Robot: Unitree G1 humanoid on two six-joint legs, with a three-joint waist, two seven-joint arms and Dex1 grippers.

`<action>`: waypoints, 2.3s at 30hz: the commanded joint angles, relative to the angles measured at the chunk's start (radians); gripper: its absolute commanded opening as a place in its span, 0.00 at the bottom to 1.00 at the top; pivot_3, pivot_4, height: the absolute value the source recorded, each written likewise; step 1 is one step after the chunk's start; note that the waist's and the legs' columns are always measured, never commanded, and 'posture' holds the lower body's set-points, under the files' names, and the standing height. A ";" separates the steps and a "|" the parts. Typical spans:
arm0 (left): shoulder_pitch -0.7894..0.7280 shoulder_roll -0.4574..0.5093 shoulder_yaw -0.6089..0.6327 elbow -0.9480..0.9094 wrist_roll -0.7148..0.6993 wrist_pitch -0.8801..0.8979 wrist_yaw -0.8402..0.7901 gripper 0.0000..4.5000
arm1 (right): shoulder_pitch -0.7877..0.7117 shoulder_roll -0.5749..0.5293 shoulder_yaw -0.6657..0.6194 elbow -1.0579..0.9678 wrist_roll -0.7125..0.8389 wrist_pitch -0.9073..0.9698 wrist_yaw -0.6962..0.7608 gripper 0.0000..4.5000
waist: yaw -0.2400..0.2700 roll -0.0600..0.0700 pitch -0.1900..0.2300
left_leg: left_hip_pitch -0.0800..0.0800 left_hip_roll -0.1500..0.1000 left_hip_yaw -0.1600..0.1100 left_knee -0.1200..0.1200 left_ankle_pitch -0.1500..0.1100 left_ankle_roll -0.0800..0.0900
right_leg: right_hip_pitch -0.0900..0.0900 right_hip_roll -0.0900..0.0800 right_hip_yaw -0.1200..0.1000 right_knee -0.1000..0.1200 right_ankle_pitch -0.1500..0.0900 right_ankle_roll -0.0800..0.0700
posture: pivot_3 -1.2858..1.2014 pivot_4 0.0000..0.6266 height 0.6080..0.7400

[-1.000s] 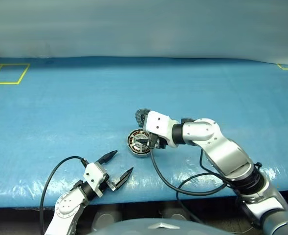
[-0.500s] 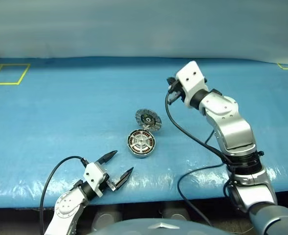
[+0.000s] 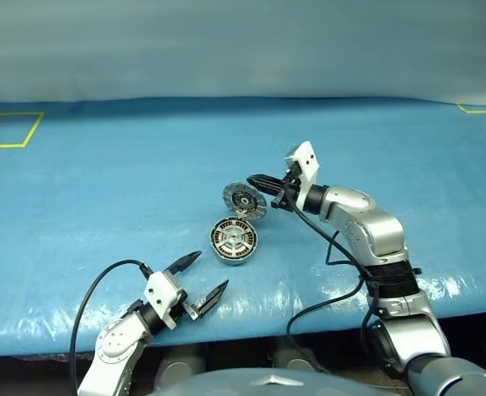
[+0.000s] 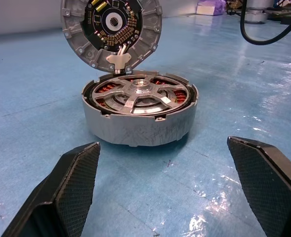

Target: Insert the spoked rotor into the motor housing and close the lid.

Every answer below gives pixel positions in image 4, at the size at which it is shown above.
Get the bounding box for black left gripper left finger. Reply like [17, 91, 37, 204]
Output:
[1, 142, 101, 237]

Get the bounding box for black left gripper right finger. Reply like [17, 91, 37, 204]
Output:
[227, 136, 291, 237]

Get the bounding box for spoked silver rotor black rim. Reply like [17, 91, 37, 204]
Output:
[92, 75, 192, 117]

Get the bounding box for grey round motor housing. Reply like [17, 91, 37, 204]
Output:
[82, 70, 199, 148]

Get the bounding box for grey lid with circuit board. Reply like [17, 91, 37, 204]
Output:
[60, 0, 163, 75]

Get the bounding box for silver cylindrical metal part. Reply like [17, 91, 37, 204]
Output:
[244, 0, 269, 24]

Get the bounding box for purple and white box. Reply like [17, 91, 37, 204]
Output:
[196, 0, 226, 15]

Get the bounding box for black looping cable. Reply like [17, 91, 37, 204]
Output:
[239, 0, 291, 46]

